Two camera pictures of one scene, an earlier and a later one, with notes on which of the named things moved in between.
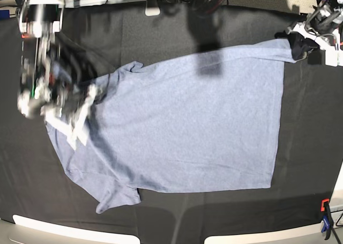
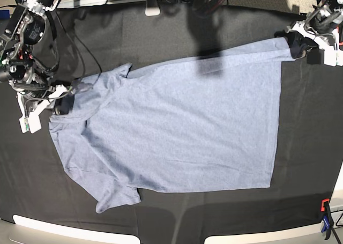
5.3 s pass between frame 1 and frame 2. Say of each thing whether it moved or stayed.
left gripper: moved
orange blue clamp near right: stayed
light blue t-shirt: stayed
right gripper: stayed
